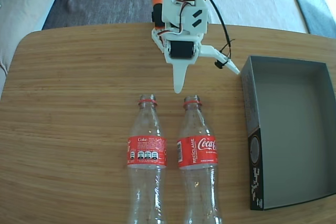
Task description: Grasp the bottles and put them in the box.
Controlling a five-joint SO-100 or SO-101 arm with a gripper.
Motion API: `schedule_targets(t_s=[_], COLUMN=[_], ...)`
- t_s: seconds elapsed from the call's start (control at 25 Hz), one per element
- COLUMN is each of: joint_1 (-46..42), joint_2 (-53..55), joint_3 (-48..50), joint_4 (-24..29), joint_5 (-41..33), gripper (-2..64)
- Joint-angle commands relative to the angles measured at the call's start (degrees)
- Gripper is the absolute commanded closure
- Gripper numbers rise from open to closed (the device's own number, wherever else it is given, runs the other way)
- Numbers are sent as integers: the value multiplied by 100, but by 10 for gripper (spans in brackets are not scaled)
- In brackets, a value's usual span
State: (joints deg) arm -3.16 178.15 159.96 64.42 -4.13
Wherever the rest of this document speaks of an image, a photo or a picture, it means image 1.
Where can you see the clear bottle nutrition text label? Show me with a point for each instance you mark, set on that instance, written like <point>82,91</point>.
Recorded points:
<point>147,153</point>

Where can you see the beige sofa cushion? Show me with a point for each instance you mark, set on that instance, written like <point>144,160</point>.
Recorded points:
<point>21,11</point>

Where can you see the clear bottle Coca-Cola logo label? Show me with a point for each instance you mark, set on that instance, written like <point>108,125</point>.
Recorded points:
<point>198,153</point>

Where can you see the grey cardboard box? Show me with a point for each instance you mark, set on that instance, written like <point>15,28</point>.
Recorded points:
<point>294,134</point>

